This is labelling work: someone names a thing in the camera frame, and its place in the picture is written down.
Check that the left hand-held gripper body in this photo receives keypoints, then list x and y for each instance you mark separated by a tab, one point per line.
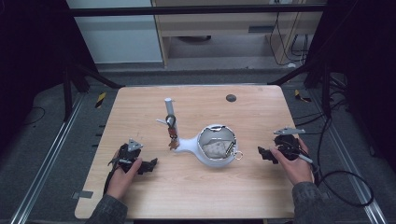
126	154

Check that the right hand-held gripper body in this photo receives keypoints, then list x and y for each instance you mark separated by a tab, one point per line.
288	146

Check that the white stand with bowl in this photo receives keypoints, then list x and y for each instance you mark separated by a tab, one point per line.
190	145

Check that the person's right hand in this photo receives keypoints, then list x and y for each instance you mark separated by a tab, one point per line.
297	171

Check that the person's left hand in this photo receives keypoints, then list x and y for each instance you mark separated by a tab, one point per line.
121	183

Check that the yellow black floor tape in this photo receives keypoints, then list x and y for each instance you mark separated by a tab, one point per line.
301	96
100	100

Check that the grey table grommet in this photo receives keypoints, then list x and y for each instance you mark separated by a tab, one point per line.
231	98

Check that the black metal stand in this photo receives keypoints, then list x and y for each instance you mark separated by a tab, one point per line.
325	90
67	93

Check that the dark curtain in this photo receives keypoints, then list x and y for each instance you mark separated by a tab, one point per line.
367	62
31	62

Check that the white cabinet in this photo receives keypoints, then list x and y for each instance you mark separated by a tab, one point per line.
118	34

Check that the light wooden desk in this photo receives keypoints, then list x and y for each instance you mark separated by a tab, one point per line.
218	23

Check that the black horizontal bar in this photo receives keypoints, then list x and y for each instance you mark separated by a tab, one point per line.
186	10

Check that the metal floor rail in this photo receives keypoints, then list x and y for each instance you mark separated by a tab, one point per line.
46	163
350	161

